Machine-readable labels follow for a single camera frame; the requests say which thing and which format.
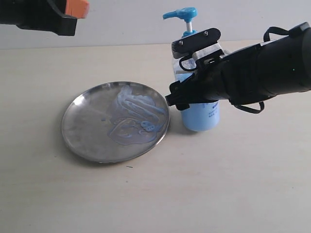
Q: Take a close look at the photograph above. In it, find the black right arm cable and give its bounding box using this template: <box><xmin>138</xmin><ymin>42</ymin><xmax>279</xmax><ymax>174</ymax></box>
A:
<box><xmin>234</xmin><ymin>26</ymin><xmax>292</xmax><ymax>114</ymax></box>

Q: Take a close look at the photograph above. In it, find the smeared light blue paste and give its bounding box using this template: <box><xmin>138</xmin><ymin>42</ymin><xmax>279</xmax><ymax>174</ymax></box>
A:
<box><xmin>107</xmin><ymin>85</ymin><xmax>168</xmax><ymax>146</ymax></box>

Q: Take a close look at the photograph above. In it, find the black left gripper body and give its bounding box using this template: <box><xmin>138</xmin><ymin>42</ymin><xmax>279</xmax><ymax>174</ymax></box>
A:
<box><xmin>0</xmin><ymin>0</ymin><xmax>49</xmax><ymax>25</ymax></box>

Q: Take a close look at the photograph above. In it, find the round stainless steel plate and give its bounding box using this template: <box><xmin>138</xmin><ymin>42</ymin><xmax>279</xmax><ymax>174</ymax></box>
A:
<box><xmin>61</xmin><ymin>81</ymin><xmax>170</xmax><ymax>164</ymax></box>

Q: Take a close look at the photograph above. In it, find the blue lotion pump bottle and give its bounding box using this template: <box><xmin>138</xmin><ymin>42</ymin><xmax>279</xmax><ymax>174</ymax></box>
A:
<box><xmin>163</xmin><ymin>7</ymin><xmax>220</xmax><ymax>132</ymax></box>

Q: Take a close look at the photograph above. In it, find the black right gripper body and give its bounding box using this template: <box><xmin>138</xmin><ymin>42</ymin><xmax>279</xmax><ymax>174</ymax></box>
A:
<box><xmin>191</xmin><ymin>55</ymin><xmax>243</xmax><ymax>104</ymax></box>

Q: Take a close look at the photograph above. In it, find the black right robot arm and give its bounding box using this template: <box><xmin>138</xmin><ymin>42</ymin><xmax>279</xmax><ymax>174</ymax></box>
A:
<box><xmin>166</xmin><ymin>22</ymin><xmax>311</xmax><ymax>114</ymax></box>

